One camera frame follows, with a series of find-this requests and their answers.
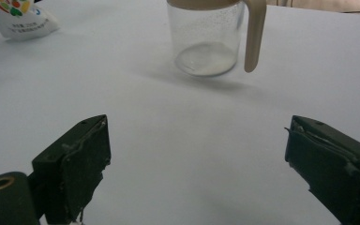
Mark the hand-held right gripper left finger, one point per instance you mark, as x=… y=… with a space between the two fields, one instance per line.
x=75 y=162

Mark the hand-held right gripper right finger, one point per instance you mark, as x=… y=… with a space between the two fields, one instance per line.
x=334 y=162

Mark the white and blue milk pouch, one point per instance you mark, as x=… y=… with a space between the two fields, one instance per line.
x=22 y=25

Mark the clear pitcher with beige rim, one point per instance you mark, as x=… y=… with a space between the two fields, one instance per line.
x=206 y=37

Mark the white table mat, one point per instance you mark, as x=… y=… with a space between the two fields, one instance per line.
x=181 y=125

